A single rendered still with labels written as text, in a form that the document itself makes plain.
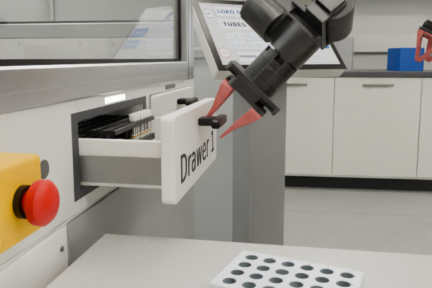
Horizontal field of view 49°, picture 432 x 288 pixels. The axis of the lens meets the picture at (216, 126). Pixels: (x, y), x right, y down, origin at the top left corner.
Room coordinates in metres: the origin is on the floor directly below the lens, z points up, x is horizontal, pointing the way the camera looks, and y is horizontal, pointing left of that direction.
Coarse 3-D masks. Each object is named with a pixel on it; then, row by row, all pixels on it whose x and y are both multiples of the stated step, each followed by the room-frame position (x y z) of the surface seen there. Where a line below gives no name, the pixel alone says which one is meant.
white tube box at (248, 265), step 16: (240, 256) 0.46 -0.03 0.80; (256, 256) 0.47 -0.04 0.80; (272, 256) 0.46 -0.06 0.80; (224, 272) 0.43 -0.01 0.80; (240, 272) 0.43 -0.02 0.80; (256, 272) 0.43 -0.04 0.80; (272, 272) 0.43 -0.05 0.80; (288, 272) 0.43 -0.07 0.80; (304, 272) 0.43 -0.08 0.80; (320, 272) 0.44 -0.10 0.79; (336, 272) 0.43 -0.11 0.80; (352, 272) 0.43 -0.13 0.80
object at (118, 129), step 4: (152, 116) 0.81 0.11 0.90; (140, 120) 0.76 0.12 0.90; (144, 120) 0.76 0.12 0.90; (148, 120) 0.78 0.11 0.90; (120, 124) 0.71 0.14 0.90; (124, 124) 0.71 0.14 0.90; (128, 124) 0.71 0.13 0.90; (132, 124) 0.71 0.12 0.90; (136, 124) 0.73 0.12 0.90; (140, 124) 0.74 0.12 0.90; (112, 128) 0.67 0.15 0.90; (116, 128) 0.67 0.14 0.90; (120, 128) 0.67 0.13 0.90; (124, 128) 0.67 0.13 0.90; (128, 128) 0.69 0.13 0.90; (132, 128) 0.71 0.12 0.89; (104, 132) 0.64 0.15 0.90; (108, 132) 0.64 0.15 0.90; (112, 132) 0.64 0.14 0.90; (116, 132) 0.65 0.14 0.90; (120, 132) 0.66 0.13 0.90
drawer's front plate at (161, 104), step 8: (184, 88) 1.12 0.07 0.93; (192, 88) 1.18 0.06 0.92; (152, 96) 0.90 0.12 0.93; (160, 96) 0.91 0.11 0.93; (168, 96) 0.96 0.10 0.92; (176, 96) 1.02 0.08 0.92; (184, 96) 1.10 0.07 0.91; (192, 96) 1.18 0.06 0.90; (152, 104) 0.90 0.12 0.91; (160, 104) 0.91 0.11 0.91; (168, 104) 0.96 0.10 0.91; (176, 104) 1.02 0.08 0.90; (152, 112) 0.90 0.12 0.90; (160, 112) 0.91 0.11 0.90; (168, 112) 0.96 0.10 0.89
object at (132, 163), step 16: (160, 128) 0.84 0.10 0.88; (80, 144) 0.61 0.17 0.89; (96, 144) 0.61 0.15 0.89; (112, 144) 0.60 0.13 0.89; (128, 144) 0.60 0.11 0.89; (144, 144) 0.59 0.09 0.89; (160, 144) 0.59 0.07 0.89; (80, 160) 0.61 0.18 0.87; (96, 160) 0.60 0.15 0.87; (112, 160) 0.60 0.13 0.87; (128, 160) 0.60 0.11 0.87; (144, 160) 0.59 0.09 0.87; (160, 160) 0.59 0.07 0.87; (80, 176) 0.61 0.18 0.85; (96, 176) 0.60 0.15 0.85; (112, 176) 0.60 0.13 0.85; (128, 176) 0.60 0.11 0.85; (144, 176) 0.59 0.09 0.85; (160, 176) 0.59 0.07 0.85
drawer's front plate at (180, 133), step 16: (176, 112) 0.62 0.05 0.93; (192, 112) 0.66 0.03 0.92; (176, 128) 0.58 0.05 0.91; (192, 128) 0.66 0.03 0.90; (208, 128) 0.78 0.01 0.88; (176, 144) 0.58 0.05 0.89; (192, 144) 0.66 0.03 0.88; (208, 144) 0.78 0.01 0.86; (176, 160) 0.58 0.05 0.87; (192, 160) 0.66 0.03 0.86; (208, 160) 0.78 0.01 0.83; (176, 176) 0.57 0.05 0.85; (192, 176) 0.66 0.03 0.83; (176, 192) 0.57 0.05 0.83
